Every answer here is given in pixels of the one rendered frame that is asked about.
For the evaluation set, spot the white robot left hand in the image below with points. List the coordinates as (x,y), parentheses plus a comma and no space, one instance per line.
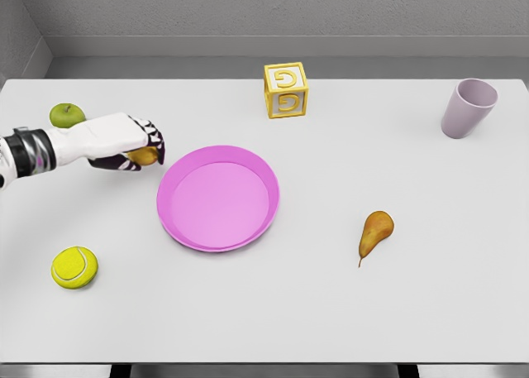
(111,135)

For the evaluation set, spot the yellow lemon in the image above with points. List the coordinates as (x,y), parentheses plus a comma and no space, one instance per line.
(145,156)

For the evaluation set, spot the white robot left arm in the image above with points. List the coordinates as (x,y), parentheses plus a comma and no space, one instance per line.
(37,151)

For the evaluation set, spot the pink round plate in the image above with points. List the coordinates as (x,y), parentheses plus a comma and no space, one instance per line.
(218,198)

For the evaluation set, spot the green apple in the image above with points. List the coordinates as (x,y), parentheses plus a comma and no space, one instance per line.
(65,114)

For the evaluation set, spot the yellow tennis ball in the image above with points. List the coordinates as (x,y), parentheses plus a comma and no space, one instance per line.
(74,267)

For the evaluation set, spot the yellow letter block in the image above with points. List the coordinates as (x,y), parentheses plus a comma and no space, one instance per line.
(286,90)

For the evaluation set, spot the brown pear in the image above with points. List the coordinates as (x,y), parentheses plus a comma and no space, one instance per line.
(375,231)

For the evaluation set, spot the lilac plastic cup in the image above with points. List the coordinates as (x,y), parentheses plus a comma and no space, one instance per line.
(468,109)

